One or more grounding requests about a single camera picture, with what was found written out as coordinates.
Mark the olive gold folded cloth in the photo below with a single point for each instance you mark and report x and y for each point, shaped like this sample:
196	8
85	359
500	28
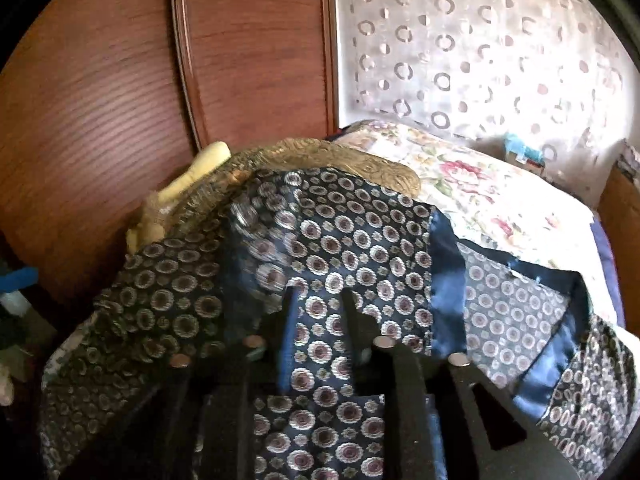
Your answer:
217	185

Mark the wooden wardrobe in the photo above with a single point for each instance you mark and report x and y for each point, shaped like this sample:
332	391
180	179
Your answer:
103	101

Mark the wooden window cabinet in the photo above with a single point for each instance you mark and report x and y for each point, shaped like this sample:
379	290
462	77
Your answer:
619	215

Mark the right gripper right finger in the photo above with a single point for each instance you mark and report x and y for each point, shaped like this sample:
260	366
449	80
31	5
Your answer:
443	419

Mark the navy patterned silk garment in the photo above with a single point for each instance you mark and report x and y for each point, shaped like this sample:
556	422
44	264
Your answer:
111	392

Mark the floral pink quilt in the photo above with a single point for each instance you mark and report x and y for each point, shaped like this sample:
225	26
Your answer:
494	204

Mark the circle patterned sheer curtain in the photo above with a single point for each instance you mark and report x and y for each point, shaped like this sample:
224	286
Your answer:
551	72

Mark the blue tissue box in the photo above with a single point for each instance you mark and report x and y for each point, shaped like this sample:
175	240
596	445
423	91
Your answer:
519	154

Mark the yellow plush toy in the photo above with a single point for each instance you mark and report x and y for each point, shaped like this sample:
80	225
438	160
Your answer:
155	215

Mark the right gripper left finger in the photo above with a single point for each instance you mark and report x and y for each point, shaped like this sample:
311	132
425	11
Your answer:
214	429

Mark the blue bed sheet edge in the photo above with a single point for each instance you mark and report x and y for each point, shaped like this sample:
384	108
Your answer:
607	259

